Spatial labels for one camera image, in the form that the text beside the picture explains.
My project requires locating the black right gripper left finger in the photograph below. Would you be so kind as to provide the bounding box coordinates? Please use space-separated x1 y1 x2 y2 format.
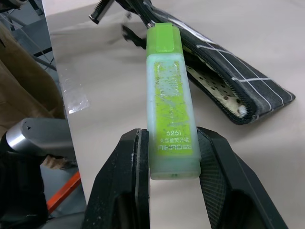
82 128 151 229

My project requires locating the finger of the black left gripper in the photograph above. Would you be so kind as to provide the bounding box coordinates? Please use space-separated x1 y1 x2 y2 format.
89 0 113 25
114 0 144 18

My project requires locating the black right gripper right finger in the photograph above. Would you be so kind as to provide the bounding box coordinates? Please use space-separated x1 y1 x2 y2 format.
196 126 289 229

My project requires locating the green highlighter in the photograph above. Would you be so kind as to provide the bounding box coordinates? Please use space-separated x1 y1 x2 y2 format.
145 23 202 181

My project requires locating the black white grid pouch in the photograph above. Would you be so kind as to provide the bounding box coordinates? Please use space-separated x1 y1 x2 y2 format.
142 0 296 125

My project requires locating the orange bar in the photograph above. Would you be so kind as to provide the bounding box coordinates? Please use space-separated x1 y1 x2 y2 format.
46 171 82 217

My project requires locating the clear tape patch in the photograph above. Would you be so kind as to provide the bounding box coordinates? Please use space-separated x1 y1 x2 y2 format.
59 71 91 114

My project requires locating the silver robot body part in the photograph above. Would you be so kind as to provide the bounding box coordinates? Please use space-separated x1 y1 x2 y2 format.
5 117 75 161

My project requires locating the black robot body part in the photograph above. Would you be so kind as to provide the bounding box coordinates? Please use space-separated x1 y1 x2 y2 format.
0 133 50 229

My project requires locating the brown cloth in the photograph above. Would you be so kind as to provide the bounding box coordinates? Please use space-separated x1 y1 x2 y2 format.
0 22 66 169

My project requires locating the grey metal frame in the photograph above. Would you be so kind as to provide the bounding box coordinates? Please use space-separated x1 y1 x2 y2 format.
0 0 57 71

